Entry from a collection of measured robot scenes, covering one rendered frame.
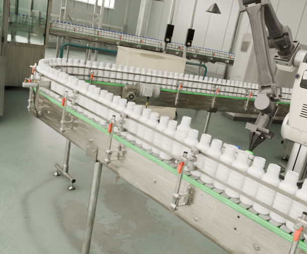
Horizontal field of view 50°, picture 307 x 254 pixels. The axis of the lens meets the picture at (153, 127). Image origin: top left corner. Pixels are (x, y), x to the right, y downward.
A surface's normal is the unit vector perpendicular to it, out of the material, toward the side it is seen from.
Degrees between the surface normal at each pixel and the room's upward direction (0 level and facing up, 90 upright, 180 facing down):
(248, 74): 90
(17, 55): 90
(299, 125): 90
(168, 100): 90
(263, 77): 99
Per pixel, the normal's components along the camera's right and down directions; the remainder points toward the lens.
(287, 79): 0.41, 0.32
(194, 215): -0.73, 0.05
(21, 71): 0.66, 0.32
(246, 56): -0.90, -0.05
